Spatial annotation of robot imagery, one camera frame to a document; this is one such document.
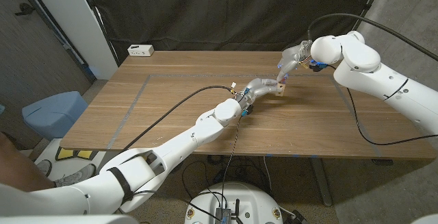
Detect black curtain backdrop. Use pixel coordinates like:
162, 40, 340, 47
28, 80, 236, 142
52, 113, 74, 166
83, 0, 381, 64

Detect person's bare leg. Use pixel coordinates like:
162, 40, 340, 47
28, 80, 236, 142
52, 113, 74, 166
0, 131, 55, 192

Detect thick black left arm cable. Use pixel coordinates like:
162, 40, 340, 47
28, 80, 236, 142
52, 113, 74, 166
121, 85, 235, 153

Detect grey table leg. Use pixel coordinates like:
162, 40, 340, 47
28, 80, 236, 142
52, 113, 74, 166
309, 158, 333, 207

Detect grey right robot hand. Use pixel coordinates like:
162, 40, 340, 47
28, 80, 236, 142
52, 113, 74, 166
276, 40, 314, 83

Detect blue stool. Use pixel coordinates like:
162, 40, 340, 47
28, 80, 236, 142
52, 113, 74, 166
22, 90, 89, 141

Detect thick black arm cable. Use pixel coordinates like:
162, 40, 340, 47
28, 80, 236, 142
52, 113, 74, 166
121, 85, 235, 153
307, 13, 438, 62

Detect black door handle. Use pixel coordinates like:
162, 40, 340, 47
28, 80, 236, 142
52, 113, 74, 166
14, 3, 35, 16

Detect white power strip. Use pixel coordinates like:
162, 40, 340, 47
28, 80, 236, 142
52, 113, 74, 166
127, 44, 155, 58

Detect yellow and black mat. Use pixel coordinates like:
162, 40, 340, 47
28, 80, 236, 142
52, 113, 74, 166
55, 147, 95, 162

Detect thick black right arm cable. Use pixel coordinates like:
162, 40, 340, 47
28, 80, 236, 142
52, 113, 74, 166
307, 13, 438, 62

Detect grey sneaker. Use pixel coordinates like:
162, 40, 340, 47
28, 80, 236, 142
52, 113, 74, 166
53, 164, 96, 188
33, 159, 53, 177

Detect tangled black floor cables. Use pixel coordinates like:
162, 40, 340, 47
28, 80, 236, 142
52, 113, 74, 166
181, 154, 271, 197

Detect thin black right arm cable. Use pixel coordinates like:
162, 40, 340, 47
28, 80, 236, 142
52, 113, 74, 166
346, 86, 438, 146

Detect white floor base plate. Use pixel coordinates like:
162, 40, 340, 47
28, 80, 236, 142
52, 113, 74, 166
32, 138, 107, 180

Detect white floor cable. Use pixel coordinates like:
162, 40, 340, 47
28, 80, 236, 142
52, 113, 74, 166
262, 155, 273, 192

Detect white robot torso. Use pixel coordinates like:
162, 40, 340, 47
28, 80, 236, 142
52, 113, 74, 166
184, 182, 284, 224

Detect grey electronics box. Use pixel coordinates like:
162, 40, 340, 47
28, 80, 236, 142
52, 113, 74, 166
214, 207, 233, 224

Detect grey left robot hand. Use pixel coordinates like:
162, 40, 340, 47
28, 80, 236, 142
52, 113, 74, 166
235, 77, 285, 112

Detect black curtain frame pole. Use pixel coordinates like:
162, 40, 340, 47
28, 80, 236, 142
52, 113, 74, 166
352, 0, 389, 33
80, 0, 120, 67

